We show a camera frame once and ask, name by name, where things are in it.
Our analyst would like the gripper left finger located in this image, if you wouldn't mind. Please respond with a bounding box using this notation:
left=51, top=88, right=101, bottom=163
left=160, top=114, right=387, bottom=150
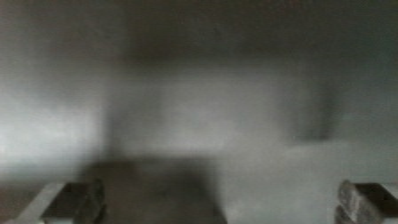
left=16, top=180, right=106, bottom=224

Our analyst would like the white drawer tray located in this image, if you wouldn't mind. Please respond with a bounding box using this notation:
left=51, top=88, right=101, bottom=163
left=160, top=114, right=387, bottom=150
left=0, top=52, right=398, bottom=224

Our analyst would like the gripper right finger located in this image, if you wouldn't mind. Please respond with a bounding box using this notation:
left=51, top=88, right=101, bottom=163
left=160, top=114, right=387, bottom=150
left=334, top=180, right=398, bottom=224

